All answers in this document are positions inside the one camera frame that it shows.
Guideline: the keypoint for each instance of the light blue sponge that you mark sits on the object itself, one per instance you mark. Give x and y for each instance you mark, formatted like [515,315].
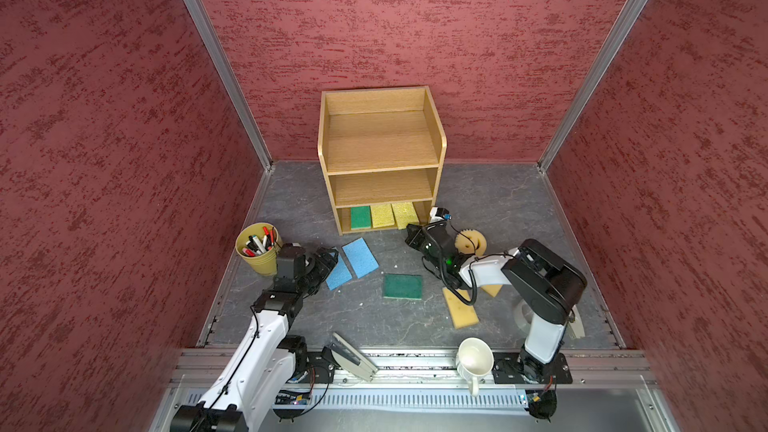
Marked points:
[339,276]
[360,257]

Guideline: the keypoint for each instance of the dark green sponge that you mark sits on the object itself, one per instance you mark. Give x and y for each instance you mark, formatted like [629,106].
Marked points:
[403,286]

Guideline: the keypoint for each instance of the clear tape roll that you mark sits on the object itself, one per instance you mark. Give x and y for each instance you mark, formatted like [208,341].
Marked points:
[523,315]

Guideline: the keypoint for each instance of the beige stapler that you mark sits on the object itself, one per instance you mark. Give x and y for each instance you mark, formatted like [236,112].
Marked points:
[575,326]

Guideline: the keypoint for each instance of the yellow pen cup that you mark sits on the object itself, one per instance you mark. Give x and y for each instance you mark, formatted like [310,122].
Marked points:
[266,264]

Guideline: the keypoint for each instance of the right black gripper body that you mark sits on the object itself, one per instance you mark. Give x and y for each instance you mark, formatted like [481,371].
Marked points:
[419,243]

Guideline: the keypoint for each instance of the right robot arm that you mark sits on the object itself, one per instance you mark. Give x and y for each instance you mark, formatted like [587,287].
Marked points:
[548,284]

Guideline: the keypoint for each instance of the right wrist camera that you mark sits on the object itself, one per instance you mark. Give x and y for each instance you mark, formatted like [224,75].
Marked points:
[439,214]

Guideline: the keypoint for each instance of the yellow smiley face sponge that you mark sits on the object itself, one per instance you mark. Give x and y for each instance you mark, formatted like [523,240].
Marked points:
[471,242]

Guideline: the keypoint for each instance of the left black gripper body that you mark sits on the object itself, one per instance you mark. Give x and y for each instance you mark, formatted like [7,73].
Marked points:
[315,272]

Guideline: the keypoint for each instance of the left light blue sponge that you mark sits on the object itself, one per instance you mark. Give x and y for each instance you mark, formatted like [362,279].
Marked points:
[339,276]

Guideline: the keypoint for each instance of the right light blue sponge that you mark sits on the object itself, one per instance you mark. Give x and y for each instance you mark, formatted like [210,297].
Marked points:
[360,257]

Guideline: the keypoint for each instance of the wooden three-tier shelf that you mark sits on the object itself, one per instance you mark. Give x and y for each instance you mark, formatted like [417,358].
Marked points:
[380,146]

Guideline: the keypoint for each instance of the grey stapler on rail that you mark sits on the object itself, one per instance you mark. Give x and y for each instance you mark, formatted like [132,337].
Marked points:
[351,360]

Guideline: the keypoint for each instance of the white mug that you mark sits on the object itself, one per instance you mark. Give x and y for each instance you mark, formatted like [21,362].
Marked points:
[474,360]

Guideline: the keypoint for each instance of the bright green sponge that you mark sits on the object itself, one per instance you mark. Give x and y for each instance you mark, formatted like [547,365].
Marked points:
[360,218]

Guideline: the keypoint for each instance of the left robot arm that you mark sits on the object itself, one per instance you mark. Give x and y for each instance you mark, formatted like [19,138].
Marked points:
[268,355]

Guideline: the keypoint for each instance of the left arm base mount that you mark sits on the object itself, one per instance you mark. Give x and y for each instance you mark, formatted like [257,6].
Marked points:
[314,367]

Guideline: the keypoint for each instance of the markers in cup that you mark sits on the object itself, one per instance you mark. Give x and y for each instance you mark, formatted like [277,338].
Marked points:
[256,240]

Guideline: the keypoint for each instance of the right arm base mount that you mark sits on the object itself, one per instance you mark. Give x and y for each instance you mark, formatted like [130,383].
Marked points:
[510,369]

